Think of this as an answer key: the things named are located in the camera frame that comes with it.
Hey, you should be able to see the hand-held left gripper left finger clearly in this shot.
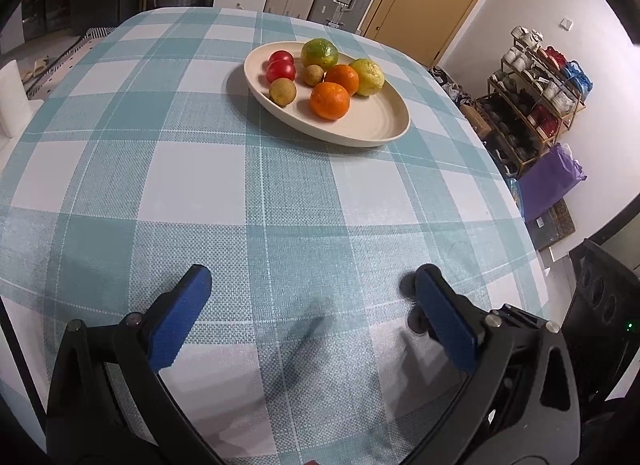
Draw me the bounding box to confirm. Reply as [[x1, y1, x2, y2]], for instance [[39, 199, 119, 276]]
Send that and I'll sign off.
[[45, 264, 226, 465]]

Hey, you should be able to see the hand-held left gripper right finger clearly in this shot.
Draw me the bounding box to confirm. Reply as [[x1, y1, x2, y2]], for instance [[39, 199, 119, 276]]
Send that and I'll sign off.
[[400, 264, 581, 465]]

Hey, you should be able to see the beige round plate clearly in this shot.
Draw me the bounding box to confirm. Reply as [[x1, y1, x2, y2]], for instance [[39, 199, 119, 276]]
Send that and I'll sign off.
[[243, 41, 411, 148]]

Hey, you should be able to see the orange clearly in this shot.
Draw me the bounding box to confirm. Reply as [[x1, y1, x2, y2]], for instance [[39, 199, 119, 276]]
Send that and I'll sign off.
[[324, 64, 360, 96], [309, 82, 351, 120]]

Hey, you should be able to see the dark doormat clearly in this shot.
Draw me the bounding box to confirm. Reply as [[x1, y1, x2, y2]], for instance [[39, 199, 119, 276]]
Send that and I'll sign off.
[[532, 199, 576, 251]]

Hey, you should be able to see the teal checked tablecloth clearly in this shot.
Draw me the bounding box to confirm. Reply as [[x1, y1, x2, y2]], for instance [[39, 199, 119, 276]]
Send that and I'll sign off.
[[0, 6, 551, 465]]

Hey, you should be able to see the purple bag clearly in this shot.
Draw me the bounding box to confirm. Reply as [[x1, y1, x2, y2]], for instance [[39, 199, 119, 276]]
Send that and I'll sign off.
[[517, 142, 587, 221]]

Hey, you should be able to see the wooden shoe rack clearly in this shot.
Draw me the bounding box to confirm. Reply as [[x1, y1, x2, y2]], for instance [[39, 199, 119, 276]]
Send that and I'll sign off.
[[472, 28, 593, 178]]

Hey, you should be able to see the blue bag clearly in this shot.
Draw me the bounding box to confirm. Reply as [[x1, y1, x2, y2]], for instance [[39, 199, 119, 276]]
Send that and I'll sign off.
[[562, 60, 593, 96]]

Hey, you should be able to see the white cushion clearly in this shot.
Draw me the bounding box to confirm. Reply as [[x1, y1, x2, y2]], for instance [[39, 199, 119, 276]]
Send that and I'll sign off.
[[0, 60, 43, 138]]

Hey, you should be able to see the striped rug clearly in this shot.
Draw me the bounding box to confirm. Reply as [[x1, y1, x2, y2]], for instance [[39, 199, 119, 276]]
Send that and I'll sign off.
[[25, 25, 118, 96]]

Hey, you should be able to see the green and yellow citrus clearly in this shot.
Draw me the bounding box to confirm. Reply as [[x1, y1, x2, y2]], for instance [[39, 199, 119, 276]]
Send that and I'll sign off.
[[301, 38, 339, 72]]

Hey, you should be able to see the wooden door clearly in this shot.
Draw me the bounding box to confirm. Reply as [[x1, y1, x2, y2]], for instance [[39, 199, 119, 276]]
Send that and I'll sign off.
[[360, 0, 511, 66]]

